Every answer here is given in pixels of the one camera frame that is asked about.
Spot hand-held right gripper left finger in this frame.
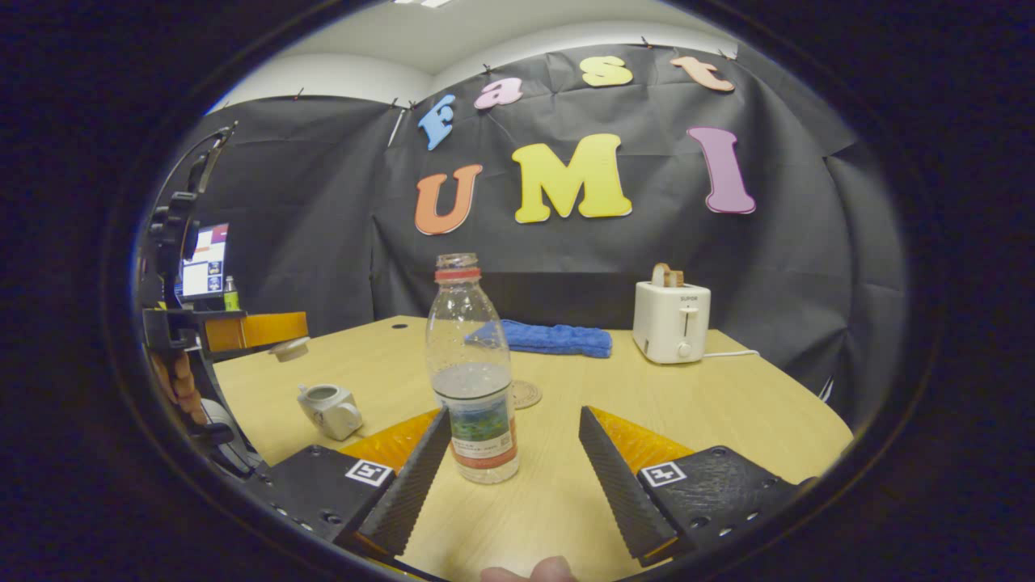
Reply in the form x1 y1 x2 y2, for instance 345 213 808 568
243 406 452 559

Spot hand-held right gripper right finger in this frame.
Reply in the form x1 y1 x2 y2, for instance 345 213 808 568
578 405 813 567

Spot clear plastic water bottle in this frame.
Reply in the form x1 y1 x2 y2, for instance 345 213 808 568
425 253 520 485

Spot computer monitor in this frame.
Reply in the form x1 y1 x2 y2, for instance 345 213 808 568
180 223 230 302

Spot black backdrop cloth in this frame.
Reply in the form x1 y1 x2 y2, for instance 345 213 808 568
174 42 910 429

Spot blue towel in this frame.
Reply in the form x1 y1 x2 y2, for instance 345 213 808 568
485 319 613 359

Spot white toaster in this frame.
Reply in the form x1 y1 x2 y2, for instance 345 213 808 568
632 280 712 365

